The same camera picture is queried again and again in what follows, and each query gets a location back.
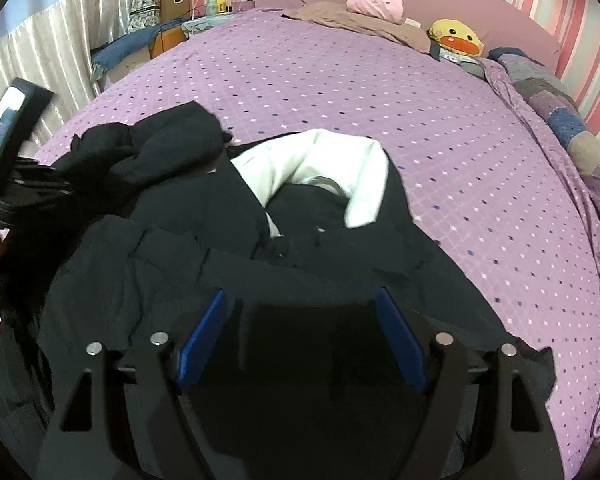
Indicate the bed with purple dotted sheet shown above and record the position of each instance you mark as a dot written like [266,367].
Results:
[380,110]

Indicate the black jacket with white lining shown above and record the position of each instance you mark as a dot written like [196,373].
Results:
[180,240]

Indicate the brown pillow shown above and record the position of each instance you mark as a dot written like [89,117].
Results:
[350,21]

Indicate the cardboard box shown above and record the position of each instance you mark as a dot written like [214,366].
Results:
[175,5]

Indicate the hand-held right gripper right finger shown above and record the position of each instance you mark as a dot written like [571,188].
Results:
[402,340]

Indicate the pink folded garment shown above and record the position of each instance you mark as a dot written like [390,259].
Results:
[375,6]

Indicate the white satin curtain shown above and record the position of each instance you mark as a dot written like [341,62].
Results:
[45,45]

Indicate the floral fabric bag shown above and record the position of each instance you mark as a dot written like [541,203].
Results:
[145,10]

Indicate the yellow duck plush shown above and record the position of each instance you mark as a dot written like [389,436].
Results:
[455,35]

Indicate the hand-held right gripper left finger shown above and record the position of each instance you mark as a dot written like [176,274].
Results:
[202,340]

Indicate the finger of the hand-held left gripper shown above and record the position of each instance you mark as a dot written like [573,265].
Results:
[35,185]

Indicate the patchwork quilt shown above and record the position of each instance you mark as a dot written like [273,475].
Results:
[555,100]

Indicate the blue cloth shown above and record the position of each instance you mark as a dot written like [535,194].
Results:
[122,47]

